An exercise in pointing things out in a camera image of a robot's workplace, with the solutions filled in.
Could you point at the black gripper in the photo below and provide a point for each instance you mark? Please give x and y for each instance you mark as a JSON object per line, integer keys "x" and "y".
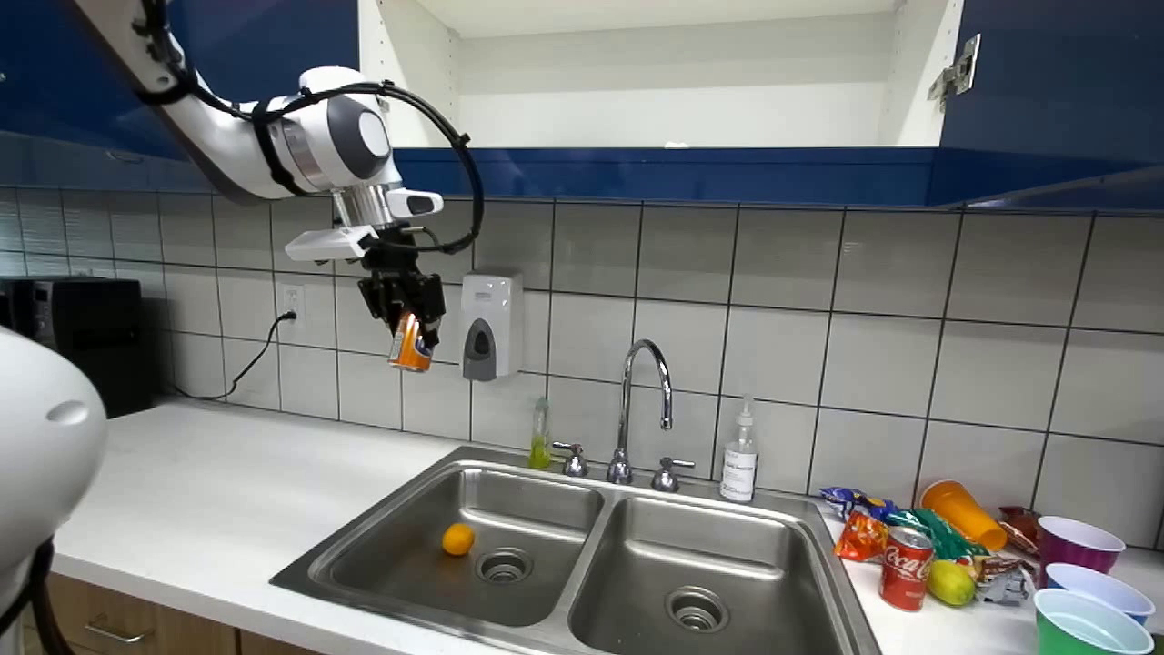
{"x": 398, "y": 287}

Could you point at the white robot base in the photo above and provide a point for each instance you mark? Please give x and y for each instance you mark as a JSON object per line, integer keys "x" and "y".
{"x": 53, "y": 438}

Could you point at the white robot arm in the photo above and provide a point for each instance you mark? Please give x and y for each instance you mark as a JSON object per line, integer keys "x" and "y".
{"x": 322, "y": 138}

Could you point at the stainless steel double sink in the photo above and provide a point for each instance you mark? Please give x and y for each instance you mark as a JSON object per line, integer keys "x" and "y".
{"x": 578, "y": 564}

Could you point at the red cola can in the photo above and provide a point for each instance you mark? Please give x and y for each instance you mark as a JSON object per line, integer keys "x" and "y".
{"x": 904, "y": 570}

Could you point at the blue upper cabinet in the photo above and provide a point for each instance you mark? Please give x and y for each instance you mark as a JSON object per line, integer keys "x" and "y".
{"x": 784, "y": 104}

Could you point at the green dish soap bottle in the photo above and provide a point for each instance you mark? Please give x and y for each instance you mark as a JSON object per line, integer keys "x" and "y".
{"x": 539, "y": 450}

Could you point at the small orange fruit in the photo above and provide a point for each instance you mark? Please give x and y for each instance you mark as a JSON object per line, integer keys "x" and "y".
{"x": 456, "y": 540}

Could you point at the black microwave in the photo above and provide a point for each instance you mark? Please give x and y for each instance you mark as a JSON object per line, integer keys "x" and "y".
{"x": 95, "y": 326}

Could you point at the clear hand soap bottle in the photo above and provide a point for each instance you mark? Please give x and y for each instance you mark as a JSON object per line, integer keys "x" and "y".
{"x": 739, "y": 461}

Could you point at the wooden drawer front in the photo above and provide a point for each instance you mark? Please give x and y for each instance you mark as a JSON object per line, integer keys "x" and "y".
{"x": 113, "y": 623}

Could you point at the blue snack wrapper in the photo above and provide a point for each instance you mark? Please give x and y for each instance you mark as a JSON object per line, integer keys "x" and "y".
{"x": 852, "y": 498}

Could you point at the orange chip bag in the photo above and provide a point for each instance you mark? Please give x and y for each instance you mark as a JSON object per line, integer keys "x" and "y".
{"x": 865, "y": 535}

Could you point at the orange plastic cup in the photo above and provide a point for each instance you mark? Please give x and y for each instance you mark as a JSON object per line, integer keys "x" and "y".
{"x": 962, "y": 509}

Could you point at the cabinet door hinge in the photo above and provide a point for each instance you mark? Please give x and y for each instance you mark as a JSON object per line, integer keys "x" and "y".
{"x": 957, "y": 70}

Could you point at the green apple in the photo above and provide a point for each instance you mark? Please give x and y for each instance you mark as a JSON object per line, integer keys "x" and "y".
{"x": 951, "y": 582}

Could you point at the purple plastic cup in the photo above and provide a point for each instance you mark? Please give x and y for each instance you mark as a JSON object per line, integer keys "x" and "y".
{"x": 1069, "y": 540}

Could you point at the blue plastic cup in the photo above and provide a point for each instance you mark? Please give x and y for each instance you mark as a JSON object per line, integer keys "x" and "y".
{"x": 1105, "y": 588}

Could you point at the green plastic cup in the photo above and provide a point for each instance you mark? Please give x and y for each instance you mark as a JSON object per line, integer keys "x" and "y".
{"x": 1076, "y": 623}

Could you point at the white wall soap dispenser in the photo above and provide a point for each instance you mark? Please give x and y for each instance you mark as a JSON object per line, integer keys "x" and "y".
{"x": 492, "y": 326}

